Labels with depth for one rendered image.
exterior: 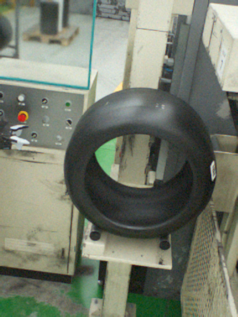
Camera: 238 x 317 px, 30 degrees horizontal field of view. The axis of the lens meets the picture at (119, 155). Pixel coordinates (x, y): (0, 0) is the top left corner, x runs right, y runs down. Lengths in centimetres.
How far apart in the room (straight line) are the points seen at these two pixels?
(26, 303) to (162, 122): 161
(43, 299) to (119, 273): 60
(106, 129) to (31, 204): 113
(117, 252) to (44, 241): 89
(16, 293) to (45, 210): 56
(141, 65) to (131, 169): 49
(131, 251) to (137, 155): 43
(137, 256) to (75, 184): 44
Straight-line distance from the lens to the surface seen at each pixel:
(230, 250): 226
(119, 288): 248
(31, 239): 273
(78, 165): 163
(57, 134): 239
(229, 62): 125
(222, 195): 206
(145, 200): 200
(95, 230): 181
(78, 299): 283
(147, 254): 192
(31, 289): 289
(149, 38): 185
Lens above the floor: 201
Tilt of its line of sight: 27 degrees down
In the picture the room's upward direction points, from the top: 7 degrees clockwise
